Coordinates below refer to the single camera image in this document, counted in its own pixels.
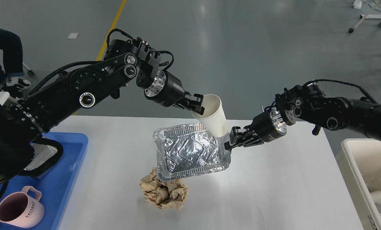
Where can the beige plastic bin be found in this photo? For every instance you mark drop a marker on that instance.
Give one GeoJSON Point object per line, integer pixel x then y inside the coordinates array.
{"type": "Point", "coordinates": [360, 165]}

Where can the aluminium foil tray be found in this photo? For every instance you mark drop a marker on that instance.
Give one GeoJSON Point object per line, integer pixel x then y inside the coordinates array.
{"type": "Point", "coordinates": [189, 150]}

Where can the white paper cup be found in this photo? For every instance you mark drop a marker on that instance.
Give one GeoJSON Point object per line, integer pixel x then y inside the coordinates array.
{"type": "Point", "coordinates": [213, 118]}

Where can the pink ribbed mug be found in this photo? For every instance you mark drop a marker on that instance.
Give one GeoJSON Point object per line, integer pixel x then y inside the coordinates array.
{"type": "Point", "coordinates": [22, 209]}

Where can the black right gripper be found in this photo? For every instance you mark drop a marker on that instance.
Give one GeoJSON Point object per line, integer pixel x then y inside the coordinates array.
{"type": "Point", "coordinates": [266, 127]}

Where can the seated person in black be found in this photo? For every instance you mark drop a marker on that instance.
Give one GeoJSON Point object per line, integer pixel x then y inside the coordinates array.
{"type": "Point", "coordinates": [12, 75]}

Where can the brown paper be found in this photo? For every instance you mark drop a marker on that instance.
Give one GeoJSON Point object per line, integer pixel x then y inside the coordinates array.
{"type": "Point", "coordinates": [164, 194]}

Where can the white paper scrap on floor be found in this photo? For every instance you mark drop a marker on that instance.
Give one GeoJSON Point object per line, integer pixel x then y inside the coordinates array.
{"type": "Point", "coordinates": [73, 36]}

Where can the stainless steel rectangular container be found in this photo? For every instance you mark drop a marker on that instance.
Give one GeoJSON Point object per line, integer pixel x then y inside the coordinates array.
{"type": "Point", "coordinates": [45, 157]}

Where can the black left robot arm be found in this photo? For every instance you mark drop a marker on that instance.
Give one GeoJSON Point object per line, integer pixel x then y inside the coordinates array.
{"type": "Point", "coordinates": [84, 84]}

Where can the blue plastic tray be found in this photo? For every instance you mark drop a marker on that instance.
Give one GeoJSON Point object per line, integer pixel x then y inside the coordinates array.
{"type": "Point", "coordinates": [56, 184]}

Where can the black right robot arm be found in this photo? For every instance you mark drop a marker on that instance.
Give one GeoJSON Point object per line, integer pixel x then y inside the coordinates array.
{"type": "Point", "coordinates": [309, 103]}

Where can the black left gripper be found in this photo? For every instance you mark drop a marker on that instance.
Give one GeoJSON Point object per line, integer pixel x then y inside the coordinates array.
{"type": "Point", "coordinates": [166, 90]}

